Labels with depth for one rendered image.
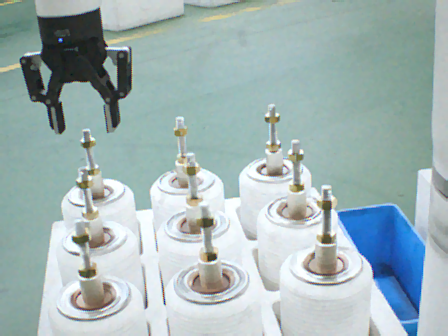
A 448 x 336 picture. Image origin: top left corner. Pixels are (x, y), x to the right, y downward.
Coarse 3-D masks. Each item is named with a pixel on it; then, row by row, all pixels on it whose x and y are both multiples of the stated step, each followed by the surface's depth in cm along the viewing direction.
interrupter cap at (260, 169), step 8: (256, 160) 91; (264, 160) 91; (288, 160) 90; (248, 168) 89; (256, 168) 89; (264, 168) 89; (288, 168) 88; (248, 176) 87; (256, 176) 87; (264, 176) 86; (272, 176) 87; (280, 176) 86; (288, 176) 86
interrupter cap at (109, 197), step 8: (104, 184) 88; (112, 184) 87; (120, 184) 87; (72, 192) 86; (80, 192) 86; (112, 192) 85; (120, 192) 85; (72, 200) 84; (80, 200) 84; (96, 200) 83; (104, 200) 83; (112, 200) 83
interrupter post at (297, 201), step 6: (288, 192) 76; (294, 192) 76; (300, 192) 76; (288, 198) 77; (294, 198) 76; (300, 198) 76; (306, 198) 77; (288, 204) 77; (294, 204) 76; (300, 204) 76; (306, 204) 77; (288, 210) 77; (294, 210) 77; (300, 210) 76; (306, 210) 77
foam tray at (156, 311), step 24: (312, 192) 97; (144, 216) 94; (240, 216) 96; (144, 240) 88; (240, 240) 87; (48, 264) 84; (144, 264) 83; (48, 288) 79; (264, 288) 77; (264, 312) 72; (384, 312) 70
